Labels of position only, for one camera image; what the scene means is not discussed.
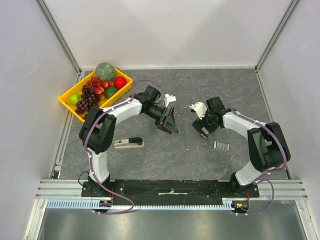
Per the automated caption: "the slotted cable duct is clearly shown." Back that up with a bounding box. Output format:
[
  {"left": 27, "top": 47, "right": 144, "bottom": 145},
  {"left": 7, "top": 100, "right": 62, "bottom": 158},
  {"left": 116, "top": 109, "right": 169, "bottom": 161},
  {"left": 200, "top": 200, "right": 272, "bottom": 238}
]
[{"left": 46, "top": 199, "right": 249, "bottom": 211}]

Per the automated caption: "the green melon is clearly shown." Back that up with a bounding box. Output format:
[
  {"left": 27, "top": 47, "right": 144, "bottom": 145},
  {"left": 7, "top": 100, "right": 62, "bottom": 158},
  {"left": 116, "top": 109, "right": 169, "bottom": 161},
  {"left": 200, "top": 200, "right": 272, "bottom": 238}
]
[{"left": 95, "top": 62, "right": 116, "bottom": 81}]

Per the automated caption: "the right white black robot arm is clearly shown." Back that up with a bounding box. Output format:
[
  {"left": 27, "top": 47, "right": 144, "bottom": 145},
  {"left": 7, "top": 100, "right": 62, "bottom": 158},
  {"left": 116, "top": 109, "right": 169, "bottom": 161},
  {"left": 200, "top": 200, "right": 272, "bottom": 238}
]
[{"left": 189, "top": 97, "right": 291, "bottom": 197}]

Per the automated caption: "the dark green lime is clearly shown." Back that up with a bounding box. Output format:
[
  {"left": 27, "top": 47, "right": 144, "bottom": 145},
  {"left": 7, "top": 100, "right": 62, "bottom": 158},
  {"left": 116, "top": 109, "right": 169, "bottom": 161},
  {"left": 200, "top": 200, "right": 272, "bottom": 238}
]
[{"left": 105, "top": 86, "right": 118, "bottom": 99}]

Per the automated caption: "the red peach cluster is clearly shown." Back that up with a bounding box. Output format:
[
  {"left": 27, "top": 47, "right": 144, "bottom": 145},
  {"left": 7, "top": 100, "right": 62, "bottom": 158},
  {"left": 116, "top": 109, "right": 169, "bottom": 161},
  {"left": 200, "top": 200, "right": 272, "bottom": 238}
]
[{"left": 86, "top": 76, "right": 114, "bottom": 100}]

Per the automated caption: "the white black stapler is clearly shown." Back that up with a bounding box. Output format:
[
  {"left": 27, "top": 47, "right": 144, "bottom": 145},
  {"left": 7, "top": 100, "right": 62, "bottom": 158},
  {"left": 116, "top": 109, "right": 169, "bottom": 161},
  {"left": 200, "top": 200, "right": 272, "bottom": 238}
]
[{"left": 113, "top": 137, "right": 145, "bottom": 148}]

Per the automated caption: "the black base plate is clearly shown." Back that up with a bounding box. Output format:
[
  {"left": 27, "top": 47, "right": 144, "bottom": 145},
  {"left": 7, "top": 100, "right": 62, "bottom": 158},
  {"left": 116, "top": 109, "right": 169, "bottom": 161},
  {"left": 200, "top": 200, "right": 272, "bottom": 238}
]
[{"left": 81, "top": 178, "right": 261, "bottom": 206}]

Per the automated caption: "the red apple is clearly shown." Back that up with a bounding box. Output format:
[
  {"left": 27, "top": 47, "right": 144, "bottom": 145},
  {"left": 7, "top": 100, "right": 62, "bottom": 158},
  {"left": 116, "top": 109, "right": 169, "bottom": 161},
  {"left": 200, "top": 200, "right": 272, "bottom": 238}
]
[{"left": 113, "top": 76, "right": 127, "bottom": 90}]

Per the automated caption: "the purple grape bunch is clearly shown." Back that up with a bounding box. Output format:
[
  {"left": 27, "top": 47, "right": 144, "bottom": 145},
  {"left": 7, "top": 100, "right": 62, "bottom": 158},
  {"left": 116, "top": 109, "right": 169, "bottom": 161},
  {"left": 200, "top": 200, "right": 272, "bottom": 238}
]
[{"left": 75, "top": 85, "right": 100, "bottom": 120}]

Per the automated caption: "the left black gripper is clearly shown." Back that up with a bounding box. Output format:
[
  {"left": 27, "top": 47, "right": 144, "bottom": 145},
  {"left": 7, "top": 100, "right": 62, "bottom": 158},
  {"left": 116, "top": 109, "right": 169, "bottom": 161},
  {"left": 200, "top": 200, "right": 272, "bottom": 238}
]
[{"left": 144, "top": 104, "right": 178, "bottom": 135}]

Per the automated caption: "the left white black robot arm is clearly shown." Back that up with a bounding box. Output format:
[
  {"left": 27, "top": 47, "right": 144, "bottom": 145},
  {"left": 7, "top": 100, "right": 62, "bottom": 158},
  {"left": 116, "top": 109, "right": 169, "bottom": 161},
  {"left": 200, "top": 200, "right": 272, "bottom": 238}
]
[{"left": 79, "top": 85, "right": 178, "bottom": 197}]

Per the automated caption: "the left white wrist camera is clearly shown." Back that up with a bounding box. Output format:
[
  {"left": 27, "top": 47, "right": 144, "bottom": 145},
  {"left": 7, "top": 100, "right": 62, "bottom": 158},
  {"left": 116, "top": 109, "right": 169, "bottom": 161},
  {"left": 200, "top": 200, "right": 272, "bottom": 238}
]
[{"left": 163, "top": 93, "right": 177, "bottom": 108}]

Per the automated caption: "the light green lime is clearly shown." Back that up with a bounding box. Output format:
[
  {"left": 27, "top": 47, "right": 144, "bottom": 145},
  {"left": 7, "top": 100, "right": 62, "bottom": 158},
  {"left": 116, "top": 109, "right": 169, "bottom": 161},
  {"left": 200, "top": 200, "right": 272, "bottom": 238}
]
[{"left": 67, "top": 93, "right": 82, "bottom": 106}]

